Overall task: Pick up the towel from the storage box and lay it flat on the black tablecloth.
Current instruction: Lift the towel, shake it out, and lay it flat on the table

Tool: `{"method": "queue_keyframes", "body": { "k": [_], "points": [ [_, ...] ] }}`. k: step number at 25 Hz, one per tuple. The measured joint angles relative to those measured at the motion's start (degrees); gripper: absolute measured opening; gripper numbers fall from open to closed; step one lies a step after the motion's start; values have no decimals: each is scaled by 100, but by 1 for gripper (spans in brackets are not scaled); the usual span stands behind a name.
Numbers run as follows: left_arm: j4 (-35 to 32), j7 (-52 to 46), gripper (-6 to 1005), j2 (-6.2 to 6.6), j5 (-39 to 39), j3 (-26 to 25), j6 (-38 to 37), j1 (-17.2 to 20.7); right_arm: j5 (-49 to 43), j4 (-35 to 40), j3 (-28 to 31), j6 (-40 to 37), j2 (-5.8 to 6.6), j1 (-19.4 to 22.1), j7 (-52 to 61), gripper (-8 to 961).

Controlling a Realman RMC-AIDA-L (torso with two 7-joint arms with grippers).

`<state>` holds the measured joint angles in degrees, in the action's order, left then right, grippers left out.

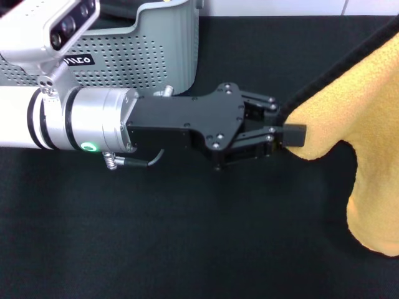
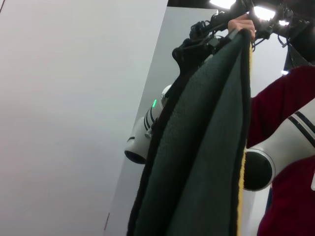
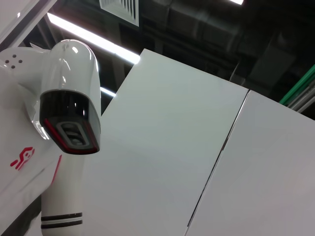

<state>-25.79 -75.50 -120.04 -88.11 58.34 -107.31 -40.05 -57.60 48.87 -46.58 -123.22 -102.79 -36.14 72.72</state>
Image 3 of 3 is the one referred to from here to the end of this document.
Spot white robot head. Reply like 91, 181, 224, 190
38, 38, 102, 156

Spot ceiling air vent grille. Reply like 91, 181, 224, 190
99, 0, 140, 28

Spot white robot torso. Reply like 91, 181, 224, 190
0, 48, 63, 236

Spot green ceiling pipe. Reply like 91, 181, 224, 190
280, 63, 315, 106

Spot grey ceiling conduit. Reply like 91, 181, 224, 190
287, 86, 315, 113

